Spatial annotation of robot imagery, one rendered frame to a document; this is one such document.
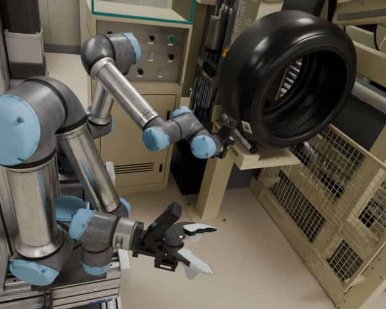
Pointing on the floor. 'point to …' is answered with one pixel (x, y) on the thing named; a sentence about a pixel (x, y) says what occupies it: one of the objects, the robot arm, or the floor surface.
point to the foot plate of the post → (205, 219)
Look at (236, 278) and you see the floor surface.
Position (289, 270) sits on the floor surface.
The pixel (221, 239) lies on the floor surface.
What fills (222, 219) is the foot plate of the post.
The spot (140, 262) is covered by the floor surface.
